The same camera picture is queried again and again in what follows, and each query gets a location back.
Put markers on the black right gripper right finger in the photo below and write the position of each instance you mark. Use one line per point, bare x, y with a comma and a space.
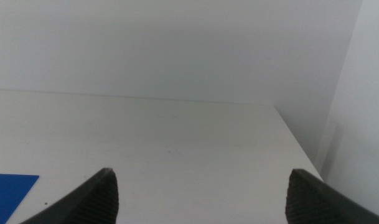
313, 202

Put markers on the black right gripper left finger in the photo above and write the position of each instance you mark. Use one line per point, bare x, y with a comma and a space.
92, 202

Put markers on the blue rectangular mat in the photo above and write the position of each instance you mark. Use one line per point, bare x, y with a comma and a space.
7, 196

